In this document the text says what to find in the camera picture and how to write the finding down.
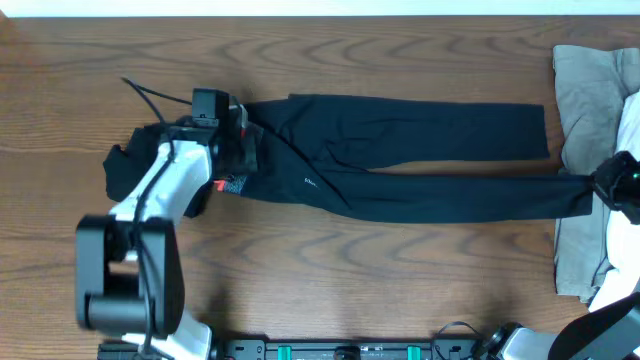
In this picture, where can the black leggings with grey waistband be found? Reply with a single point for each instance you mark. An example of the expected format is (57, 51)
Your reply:
(335, 152)

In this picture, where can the beige folded garment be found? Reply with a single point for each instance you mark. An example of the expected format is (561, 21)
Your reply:
(591, 87)

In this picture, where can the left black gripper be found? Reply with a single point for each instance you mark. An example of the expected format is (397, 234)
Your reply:
(239, 150)

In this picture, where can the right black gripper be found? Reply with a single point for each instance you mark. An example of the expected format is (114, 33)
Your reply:
(605, 179)

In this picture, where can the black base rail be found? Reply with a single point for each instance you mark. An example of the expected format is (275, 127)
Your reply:
(443, 346)

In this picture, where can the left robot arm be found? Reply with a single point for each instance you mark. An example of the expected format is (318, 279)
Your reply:
(129, 280)

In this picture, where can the white garment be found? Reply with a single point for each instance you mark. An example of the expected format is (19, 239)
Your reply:
(622, 238)

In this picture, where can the folded black shirt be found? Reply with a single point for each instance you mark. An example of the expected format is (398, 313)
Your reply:
(124, 168)

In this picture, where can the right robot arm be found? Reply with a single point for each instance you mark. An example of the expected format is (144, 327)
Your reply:
(611, 332)

